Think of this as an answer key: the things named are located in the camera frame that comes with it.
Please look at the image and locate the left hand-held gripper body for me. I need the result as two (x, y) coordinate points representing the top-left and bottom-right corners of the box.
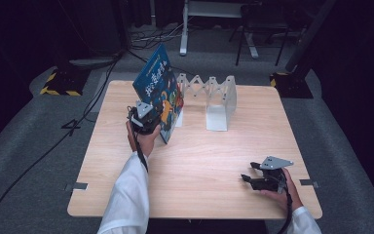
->
(127, 100), (161, 136)

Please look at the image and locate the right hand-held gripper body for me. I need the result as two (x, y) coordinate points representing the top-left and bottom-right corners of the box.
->
(249, 156), (295, 193)

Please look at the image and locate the colourful picture book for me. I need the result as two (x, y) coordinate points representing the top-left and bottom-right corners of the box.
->
(131, 43), (185, 145)

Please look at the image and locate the white expandable bookend rack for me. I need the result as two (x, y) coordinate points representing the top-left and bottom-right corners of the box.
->
(174, 72), (238, 133)

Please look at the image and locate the person's left hand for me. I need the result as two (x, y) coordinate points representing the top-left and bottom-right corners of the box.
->
(125, 120), (162, 159)

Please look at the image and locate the person's right hand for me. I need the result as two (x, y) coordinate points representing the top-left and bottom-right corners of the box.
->
(260, 168), (304, 213)

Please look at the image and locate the grey tape strip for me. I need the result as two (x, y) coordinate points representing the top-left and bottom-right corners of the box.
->
(299, 178), (319, 188)
(65, 182), (89, 192)

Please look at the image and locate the black yellow-striped stand base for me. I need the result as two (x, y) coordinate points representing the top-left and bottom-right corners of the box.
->
(39, 66), (91, 97)
(270, 71), (315, 99)

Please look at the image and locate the black chair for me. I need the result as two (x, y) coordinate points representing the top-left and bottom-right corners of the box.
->
(228, 2), (293, 67)

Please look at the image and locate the left hand-held gripper black cable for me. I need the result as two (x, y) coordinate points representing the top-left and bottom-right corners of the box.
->
(127, 106), (150, 174)

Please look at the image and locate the hand-held gripper black cable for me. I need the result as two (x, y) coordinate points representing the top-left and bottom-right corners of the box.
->
(127, 106), (150, 174)
(277, 169), (294, 234)

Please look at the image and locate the right hand-held gripper black cable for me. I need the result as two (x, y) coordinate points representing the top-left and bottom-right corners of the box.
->
(277, 169), (294, 234)

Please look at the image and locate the bundle of floor cables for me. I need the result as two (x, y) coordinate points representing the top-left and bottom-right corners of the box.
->
(130, 23), (189, 51)

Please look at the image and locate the white desk frame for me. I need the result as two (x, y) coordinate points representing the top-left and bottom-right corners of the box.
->
(179, 0), (260, 59)

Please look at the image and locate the long black floor cable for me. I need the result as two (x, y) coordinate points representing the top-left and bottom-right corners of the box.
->
(0, 53), (121, 233)

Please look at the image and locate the dark metal stand post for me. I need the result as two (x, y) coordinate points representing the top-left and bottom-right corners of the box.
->
(284, 0), (337, 73)

